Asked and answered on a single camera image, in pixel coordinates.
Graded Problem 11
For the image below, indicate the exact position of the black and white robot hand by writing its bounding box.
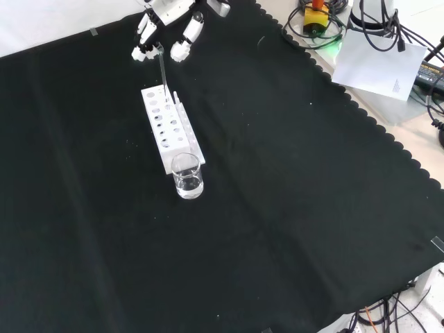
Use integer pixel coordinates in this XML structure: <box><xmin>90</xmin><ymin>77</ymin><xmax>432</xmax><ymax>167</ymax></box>
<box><xmin>131</xmin><ymin>0</ymin><xmax>231</xmax><ymax>63</ymax></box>

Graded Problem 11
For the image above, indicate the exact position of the clear glass rod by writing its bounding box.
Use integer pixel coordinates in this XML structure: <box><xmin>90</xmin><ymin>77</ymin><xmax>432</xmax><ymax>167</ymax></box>
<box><xmin>155</xmin><ymin>42</ymin><xmax>171</xmax><ymax>99</ymax></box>

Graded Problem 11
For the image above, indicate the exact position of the white test tube rack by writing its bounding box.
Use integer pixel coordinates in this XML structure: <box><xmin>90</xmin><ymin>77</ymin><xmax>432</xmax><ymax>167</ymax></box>
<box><xmin>140</xmin><ymin>85</ymin><xmax>206</xmax><ymax>175</ymax></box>

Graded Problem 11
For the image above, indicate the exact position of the clear glass beaker with water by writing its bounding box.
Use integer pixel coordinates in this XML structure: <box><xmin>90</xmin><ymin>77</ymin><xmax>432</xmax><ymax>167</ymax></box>
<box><xmin>171</xmin><ymin>152</ymin><xmax>205</xmax><ymax>200</ymax></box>

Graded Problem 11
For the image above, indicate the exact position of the yellow stop button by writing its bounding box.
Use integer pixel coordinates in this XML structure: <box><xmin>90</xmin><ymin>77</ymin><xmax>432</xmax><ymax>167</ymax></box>
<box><xmin>302</xmin><ymin>0</ymin><xmax>330</xmax><ymax>37</ymax></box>

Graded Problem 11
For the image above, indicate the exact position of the black bench cloth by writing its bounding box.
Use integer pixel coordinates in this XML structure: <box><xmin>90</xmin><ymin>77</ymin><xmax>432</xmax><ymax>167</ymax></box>
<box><xmin>0</xmin><ymin>0</ymin><xmax>444</xmax><ymax>333</ymax></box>

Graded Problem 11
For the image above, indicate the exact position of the white paper sheet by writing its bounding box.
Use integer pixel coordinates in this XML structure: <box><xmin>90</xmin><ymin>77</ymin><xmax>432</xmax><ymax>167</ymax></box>
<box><xmin>332</xmin><ymin>29</ymin><xmax>428</xmax><ymax>102</ymax></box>

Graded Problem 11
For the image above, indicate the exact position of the black power adapter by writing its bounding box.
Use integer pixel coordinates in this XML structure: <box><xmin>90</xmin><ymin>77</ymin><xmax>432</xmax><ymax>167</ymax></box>
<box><xmin>414</xmin><ymin>60</ymin><xmax>444</xmax><ymax>92</ymax></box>

